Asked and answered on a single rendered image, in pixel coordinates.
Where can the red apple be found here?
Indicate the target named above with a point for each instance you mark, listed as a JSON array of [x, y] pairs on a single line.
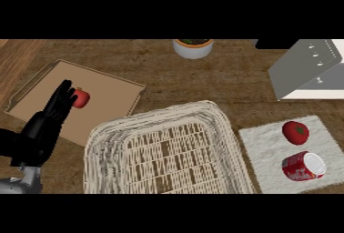
[[81, 98]]

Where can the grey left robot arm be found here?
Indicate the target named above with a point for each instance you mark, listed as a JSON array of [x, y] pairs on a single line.
[[24, 181]]

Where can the grey and white appliance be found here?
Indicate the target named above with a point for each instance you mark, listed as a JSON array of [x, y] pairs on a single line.
[[304, 72]]

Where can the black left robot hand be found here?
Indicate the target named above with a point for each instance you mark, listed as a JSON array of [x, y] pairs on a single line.
[[47, 121]]

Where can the red tomato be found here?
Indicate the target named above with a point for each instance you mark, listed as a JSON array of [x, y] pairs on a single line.
[[295, 132]]

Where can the white plant pot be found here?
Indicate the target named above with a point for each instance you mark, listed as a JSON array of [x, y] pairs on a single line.
[[192, 48]]

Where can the white wicker basket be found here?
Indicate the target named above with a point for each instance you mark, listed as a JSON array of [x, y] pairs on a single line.
[[167, 151]]

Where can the black appliance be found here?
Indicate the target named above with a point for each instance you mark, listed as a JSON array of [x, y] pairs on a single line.
[[275, 44]]

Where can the white fluffy placemat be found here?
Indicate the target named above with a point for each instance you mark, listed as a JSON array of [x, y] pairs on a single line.
[[269, 145]]

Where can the brown wooden tray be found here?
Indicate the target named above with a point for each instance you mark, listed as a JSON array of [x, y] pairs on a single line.
[[101, 97]]

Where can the red can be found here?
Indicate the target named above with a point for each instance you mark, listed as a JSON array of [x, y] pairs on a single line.
[[303, 167]]

